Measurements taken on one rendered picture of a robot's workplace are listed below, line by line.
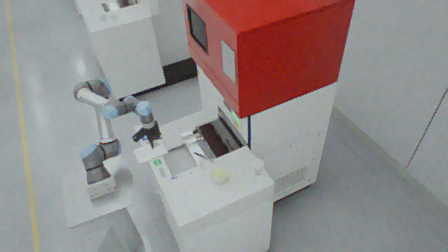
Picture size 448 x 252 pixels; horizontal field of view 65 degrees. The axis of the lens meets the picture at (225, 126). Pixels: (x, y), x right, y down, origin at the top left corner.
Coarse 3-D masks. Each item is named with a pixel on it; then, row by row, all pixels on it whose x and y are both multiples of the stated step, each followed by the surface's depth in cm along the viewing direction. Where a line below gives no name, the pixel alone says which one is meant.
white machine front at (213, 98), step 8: (200, 72) 273; (200, 80) 281; (208, 80) 261; (200, 88) 290; (208, 88) 269; (208, 96) 277; (216, 96) 257; (208, 104) 285; (216, 104) 264; (216, 112) 272; (224, 112) 253; (232, 120) 243; (240, 120) 228; (248, 120) 217; (240, 128) 234; (248, 128) 222; (248, 136) 228; (248, 144) 233
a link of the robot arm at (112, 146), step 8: (96, 80) 220; (104, 80) 223; (96, 88) 217; (104, 88) 221; (104, 96) 222; (96, 112) 225; (104, 120) 226; (104, 128) 228; (104, 136) 229; (112, 136) 232; (104, 144) 229; (112, 144) 231; (120, 144) 237; (112, 152) 232; (120, 152) 237
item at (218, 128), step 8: (216, 120) 261; (200, 128) 256; (208, 128) 255; (216, 128) 255; (224, 128) 255; (208, 136) 250; (216, 136) 249; (224, 136) 249; (232, 136) 249; (208, 144) 244; (216, 144) 244; (224, 144) 244; (232, 144) 243; (240, 144) 243; (216, 152) 239; (224, 152) 239
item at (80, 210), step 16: (112, 160) 249; (64, 176) 241; (80, 176) 240; (128, 176) 238; (64, 192) 232; (80, 192) 231; (112, 192) 230; (128, 192) 229; (80, 208) 222; (96, 208) 222; (112, 208) 221; (80, 224) 215
